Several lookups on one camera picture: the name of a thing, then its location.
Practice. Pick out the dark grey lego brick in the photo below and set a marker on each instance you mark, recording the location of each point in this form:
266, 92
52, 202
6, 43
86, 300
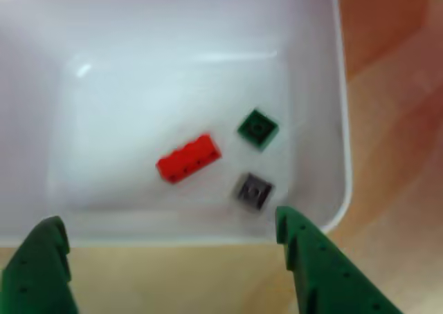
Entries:
252, 191

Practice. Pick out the small green lego brick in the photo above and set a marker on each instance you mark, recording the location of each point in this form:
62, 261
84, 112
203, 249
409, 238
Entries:
257, 129

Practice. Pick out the long red lego brick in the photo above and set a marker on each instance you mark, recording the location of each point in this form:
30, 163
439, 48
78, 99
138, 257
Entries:
188, 158

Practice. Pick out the white plastic bin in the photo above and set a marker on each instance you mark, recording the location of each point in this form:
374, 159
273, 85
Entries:
138, 85

